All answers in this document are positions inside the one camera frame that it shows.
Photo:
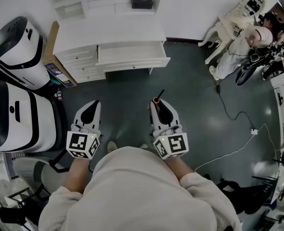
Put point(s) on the small labelled bottle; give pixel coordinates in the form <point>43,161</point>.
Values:
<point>58,94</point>

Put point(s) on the person's beige shirt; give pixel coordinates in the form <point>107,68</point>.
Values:
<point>137,191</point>

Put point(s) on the person's left shoe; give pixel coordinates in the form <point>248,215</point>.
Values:
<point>112,146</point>

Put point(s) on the person's left forearm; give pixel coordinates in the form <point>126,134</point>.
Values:
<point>77,174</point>

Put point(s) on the person's right forearm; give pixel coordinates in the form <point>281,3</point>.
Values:
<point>178,168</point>

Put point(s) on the person's right shoe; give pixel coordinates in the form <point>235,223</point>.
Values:
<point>144,145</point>

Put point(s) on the wide white drawer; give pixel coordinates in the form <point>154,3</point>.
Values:
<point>130,53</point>

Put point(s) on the white chair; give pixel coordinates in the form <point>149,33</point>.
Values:
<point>26,170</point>

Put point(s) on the white desk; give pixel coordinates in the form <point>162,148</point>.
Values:
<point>108,31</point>

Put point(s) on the person's shoe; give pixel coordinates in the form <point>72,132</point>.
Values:
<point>144,145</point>
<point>112,146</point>

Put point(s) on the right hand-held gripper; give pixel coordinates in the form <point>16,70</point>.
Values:
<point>176,143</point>

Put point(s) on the white and black machine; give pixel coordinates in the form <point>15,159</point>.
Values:
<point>21,54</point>
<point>24,129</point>

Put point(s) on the white power strip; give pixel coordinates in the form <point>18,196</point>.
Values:
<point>254,131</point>

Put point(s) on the small white pedestal drawer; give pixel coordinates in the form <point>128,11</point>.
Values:
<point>75,55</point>
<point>88,76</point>
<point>82,67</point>

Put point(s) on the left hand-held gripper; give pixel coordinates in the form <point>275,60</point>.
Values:
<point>78,141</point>

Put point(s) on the black tissue box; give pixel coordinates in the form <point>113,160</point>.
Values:
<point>142,3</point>

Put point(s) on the flat cardboard box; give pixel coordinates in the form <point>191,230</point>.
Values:
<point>52,40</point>

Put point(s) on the black office chair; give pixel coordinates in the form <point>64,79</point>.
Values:
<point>248,196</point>
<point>14,213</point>

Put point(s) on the orange black screwdriver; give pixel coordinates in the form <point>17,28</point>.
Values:
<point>154,101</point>

